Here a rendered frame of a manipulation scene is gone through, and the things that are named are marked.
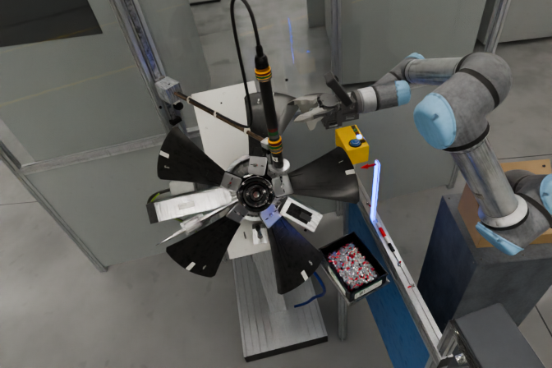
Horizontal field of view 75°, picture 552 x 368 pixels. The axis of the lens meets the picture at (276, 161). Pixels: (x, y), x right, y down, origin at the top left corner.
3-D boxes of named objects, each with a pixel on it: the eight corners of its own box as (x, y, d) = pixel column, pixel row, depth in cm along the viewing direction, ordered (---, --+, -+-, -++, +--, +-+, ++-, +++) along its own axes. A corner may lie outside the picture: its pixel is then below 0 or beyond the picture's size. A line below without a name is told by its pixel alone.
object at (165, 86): (158, 98, 153) (151, 80, 147) (172, 90, 156) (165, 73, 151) (171, 106, 147) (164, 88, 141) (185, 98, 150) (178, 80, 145)
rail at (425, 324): (342, 176, 180) (342, 164, 175) (350, 174, 180) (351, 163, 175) (436, 369, 114) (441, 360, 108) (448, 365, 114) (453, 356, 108)
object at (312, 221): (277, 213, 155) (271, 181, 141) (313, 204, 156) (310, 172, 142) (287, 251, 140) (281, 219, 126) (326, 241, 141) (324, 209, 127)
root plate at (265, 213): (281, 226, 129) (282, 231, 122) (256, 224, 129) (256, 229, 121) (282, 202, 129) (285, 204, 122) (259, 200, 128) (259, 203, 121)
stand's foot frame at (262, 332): (234, 264, 240) (232, 258, 235) (301, 248, 243) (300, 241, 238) (246, 362, 195) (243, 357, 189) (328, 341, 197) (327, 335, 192)
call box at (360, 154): (335, 145, 169) (334, 128, 162) (355, 141, 169) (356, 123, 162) (346, 168, 157) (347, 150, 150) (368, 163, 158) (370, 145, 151)
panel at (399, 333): (347, 254, 222) (348, 181, 177) (348, 254, 222) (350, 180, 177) (409, 407, 161) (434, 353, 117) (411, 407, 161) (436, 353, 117)
